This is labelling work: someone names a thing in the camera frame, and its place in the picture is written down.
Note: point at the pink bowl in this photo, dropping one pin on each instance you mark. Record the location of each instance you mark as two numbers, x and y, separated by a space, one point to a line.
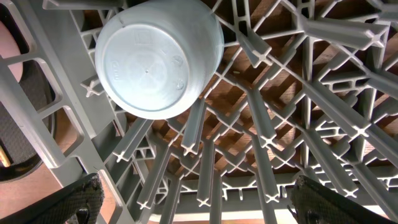
9 48

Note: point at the round black tray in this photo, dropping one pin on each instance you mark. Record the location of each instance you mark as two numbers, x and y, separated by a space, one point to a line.
24 132

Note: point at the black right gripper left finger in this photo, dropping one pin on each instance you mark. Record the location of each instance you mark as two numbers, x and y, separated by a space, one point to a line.
79 202

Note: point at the wooden chopstick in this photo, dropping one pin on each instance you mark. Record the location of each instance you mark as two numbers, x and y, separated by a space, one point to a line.
4 159

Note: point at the grey dishwasher rack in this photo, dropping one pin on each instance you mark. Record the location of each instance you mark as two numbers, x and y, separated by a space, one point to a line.
303 88

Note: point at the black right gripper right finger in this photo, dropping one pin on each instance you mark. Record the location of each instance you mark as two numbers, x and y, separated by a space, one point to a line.
316 204

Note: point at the light blue plastic cup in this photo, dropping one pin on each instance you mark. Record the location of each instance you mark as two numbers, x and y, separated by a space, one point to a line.
154 59

